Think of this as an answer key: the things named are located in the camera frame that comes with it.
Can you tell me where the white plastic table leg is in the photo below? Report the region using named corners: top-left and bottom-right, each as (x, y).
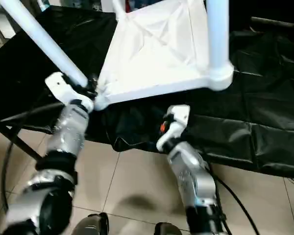
top-left (205, 0), bottom-right (232, 69)
top-left (112, 0), bottom-right (129, 21)
top-left (0, 0), bottom-right (98, 97)

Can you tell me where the white plastic table top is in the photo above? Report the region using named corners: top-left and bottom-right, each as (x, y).
top-left (92, 0), bottom-right (235, 111)

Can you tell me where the black plastic mat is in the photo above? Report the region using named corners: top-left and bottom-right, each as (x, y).
top-left (0, 5), bottom-right (294, 179)

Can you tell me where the black right robot foot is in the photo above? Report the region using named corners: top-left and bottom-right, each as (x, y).
top-left (153, 221), bottom-right (184, 235)

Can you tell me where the black robot foot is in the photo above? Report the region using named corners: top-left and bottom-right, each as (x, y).
top-left (70, 211), bottom-right (110, 235)
top-left (153, 221), bottom-right (184, 235)

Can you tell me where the black left robot foot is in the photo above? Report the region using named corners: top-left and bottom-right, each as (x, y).
top-left (70, 211), bottom-right (110, 235)

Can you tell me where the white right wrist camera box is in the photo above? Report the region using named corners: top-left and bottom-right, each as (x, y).
top-left (155, 104), bottom-right (192, 153)

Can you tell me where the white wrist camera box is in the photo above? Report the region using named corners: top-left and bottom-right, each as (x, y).
top-left (43, 71), bottom-right (96, 114)
top-left (155, 104), bottom-right (192, 153)

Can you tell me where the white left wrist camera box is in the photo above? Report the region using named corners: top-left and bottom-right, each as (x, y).
top-left (43, 71), bottom-right (96, 114)

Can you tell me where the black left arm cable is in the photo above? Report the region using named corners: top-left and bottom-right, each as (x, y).
top-left (0, 100), bottom-right (64, 211)

